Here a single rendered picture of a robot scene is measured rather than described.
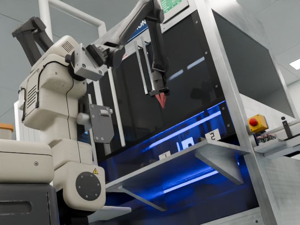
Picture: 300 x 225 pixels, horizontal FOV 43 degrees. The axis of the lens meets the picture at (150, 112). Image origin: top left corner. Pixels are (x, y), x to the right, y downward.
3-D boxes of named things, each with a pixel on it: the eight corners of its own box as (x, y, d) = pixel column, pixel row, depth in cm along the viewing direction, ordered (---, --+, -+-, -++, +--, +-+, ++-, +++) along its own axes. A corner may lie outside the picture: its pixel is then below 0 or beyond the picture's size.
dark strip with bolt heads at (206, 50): (227, 134, 202) (191, 14, 233) (235, 131, 199) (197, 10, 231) (227, 134, 201) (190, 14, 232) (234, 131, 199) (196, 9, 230)
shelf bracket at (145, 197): (163, 211, 219) (159, 189, 224) (167, 210, 217) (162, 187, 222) (122, 211, 194) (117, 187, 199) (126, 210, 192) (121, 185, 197)
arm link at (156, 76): (149, 71, 208) (159, 68, 207) (152, 75, 214) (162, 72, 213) (151, 83, 206) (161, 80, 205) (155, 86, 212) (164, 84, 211)
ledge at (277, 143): (266, 154, 200) (265, 150, 201) (289, 145, 193) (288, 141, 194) (254, 151, 189) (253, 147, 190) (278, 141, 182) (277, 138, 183)
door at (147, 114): (112, 152, 257) (99, 77, 280) (164, 126, 232) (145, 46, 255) (111, 152, 257) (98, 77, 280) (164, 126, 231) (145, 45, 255)
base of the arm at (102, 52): (72, 60, 147) (90, 43, 139) (85, 53, 153) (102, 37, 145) (86, 78, 147) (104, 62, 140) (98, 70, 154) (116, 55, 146)
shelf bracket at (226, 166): (239, 185, 192) (231, 160, 197) (243, 183, 190) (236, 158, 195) (202, 181, 167) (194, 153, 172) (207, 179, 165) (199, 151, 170)
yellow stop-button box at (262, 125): (256, 133, 197) (252, 121, 200) (269, 128, 194) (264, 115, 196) (250, 131, 192) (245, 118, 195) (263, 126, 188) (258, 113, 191)
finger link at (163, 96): (156, 111, 208) (152, 96, 211) (168, 108, 207) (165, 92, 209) (153, 109, 202) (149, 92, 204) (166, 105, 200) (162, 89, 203)
